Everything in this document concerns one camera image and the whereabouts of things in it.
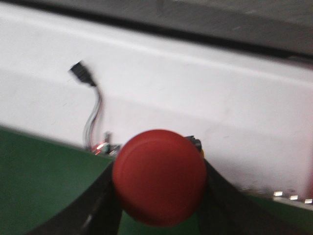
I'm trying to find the small green circuit board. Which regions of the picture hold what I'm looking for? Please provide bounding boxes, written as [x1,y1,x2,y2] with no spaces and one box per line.
[94,132,122,158]

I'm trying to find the aluminium conveyor frame rail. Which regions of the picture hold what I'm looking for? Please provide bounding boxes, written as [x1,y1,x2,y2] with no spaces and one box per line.
[242,187,313,211]

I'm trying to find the green conveyor belt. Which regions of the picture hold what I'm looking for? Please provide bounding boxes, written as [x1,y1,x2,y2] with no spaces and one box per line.
[0,127,313,235]

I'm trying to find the grey speckled stone counter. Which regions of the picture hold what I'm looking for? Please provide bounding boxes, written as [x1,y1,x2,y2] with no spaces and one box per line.
[0,0,313,59]

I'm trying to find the black connector with wires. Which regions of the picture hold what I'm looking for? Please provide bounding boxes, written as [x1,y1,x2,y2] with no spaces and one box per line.
[69,61,104,152]

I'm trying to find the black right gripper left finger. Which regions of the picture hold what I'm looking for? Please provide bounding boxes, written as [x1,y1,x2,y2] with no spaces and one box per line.
[27,162,122,235]

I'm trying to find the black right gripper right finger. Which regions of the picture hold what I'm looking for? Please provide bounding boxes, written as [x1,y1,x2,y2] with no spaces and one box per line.
[197,159,308,235]

